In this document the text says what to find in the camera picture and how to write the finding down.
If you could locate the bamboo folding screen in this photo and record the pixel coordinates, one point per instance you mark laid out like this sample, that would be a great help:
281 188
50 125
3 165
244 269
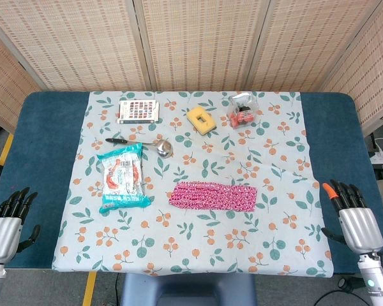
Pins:
191 44

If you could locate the yellow sponge block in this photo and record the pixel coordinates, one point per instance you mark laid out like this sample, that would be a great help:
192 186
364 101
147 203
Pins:
201 120

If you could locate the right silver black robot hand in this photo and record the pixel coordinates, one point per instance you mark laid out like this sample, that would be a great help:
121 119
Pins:
359 228

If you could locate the floral patterned tablecloth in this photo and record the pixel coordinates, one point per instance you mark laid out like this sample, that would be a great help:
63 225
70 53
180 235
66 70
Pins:
191 181

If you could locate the teal white snack bag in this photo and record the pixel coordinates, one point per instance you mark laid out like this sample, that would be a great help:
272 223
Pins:
123 178

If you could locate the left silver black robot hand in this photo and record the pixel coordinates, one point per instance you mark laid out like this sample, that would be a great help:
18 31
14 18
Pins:
2 229

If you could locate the clear bag of red items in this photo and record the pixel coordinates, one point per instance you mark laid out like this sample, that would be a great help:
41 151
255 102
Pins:
242 111

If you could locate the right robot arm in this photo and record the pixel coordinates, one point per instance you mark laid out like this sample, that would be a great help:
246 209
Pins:
376 280

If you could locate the pink knitted headband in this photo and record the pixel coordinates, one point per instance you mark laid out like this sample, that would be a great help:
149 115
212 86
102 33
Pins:
214 196

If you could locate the colourful printed card box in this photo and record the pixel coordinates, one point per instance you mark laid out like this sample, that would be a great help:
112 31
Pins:
138 111

